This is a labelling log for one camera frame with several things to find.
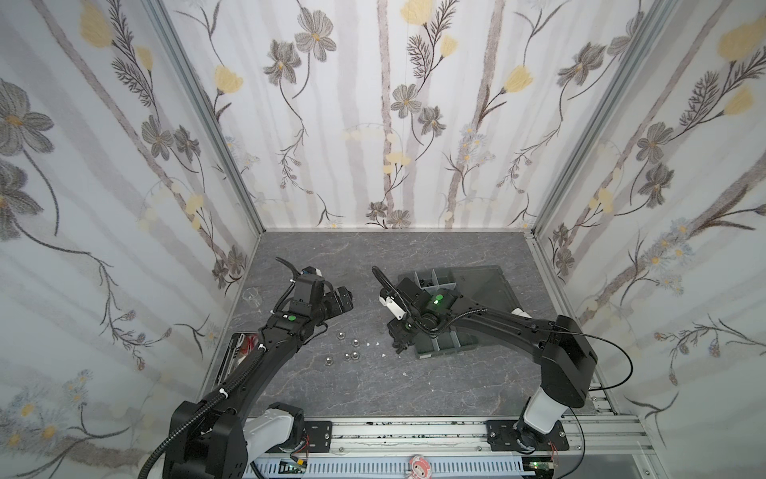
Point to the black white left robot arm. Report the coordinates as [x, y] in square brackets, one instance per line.
[207, 439]

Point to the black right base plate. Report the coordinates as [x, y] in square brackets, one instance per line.
[508, 435]

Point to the metal tool tray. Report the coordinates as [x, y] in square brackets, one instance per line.
[239, 347]

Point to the clear plastic cup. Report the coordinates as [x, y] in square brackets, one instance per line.
[252, 297]

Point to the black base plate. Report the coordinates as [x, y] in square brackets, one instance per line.
[316, 437]
[508, 435]

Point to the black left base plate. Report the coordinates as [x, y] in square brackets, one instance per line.
[316, 437]

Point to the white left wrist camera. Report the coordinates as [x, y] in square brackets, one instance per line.
[311, 274]

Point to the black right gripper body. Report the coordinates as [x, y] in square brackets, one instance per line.
[398, 329]

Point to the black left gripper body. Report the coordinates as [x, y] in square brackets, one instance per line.
[327, 307]

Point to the green plastic organizer box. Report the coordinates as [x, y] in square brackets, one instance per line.
[460, 306]

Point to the pink figurine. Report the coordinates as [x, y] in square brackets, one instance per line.
[419, 468]

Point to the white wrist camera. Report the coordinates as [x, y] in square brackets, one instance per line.
[311, 274]
[393, 307]

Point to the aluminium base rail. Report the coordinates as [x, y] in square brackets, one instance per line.
[601, 446]

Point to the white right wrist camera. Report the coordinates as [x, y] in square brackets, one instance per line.
[393, 307]

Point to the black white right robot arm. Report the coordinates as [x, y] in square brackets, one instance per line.
[560, 348]

